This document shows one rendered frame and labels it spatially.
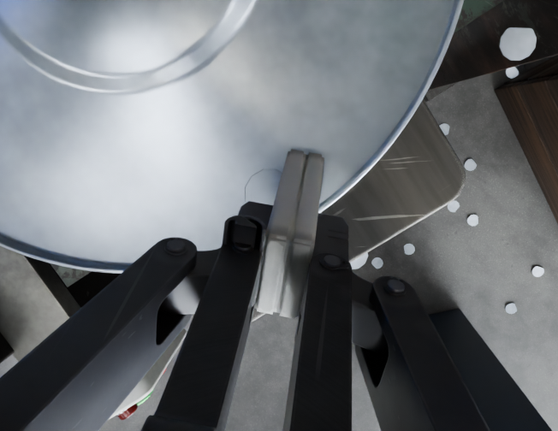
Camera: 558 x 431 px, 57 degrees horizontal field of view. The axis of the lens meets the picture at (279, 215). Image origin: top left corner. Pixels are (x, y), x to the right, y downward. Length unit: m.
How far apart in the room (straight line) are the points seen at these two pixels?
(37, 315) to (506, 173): 0.86
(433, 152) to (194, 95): 0.10
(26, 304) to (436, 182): 0.33
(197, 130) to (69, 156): 0.06
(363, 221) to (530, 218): 0.88
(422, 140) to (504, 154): 0.84
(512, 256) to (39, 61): 0.97
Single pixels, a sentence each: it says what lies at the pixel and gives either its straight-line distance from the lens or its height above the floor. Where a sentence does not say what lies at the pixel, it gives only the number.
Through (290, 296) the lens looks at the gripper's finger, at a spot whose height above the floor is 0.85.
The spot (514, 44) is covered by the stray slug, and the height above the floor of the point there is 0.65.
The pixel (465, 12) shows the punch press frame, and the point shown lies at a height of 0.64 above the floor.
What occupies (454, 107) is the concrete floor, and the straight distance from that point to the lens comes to 1.04.
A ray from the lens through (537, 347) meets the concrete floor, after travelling 1.19.
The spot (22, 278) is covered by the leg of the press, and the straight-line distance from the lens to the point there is 0.44.
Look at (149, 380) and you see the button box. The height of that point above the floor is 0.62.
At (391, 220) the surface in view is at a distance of 0.23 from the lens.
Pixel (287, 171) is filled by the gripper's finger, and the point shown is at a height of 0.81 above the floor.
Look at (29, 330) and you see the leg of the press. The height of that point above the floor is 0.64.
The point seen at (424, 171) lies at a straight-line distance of 0.23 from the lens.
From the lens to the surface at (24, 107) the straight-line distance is 0.26.
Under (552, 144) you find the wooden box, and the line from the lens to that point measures 0.94.
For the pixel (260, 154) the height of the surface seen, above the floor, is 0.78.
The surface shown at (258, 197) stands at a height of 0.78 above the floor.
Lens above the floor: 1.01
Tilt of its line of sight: 79 degrees down
